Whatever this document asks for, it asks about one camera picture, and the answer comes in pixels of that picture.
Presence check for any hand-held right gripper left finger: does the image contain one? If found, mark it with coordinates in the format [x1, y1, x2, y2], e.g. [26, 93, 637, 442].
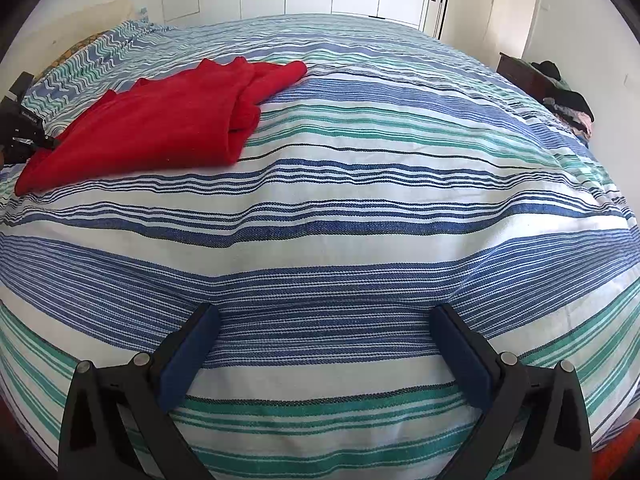
[59, 302, 222, 480]

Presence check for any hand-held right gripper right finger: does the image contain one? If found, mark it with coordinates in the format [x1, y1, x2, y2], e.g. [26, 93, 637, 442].
[430, 303, 593, 480]

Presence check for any red sweater with white animal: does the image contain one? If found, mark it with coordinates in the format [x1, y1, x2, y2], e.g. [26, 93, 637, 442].
[14, 58, 308, 197]

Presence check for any pile of clothes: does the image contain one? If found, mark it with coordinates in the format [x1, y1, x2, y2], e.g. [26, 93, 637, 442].
[530, 60, 596, 141]

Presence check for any beige headboard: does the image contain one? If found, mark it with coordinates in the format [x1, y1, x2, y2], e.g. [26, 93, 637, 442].
[30, 0, 133, 68]

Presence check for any blue green striped bedspread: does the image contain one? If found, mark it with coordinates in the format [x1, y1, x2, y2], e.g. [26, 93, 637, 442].
[0, 12, 632, 480]

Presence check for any orange fluffy rug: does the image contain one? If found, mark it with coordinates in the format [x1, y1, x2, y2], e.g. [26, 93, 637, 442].
[592, 430, 640, 480]

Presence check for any dark wooden dresser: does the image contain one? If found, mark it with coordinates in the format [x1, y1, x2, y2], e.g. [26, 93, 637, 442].
[496, 51, 551, 101]

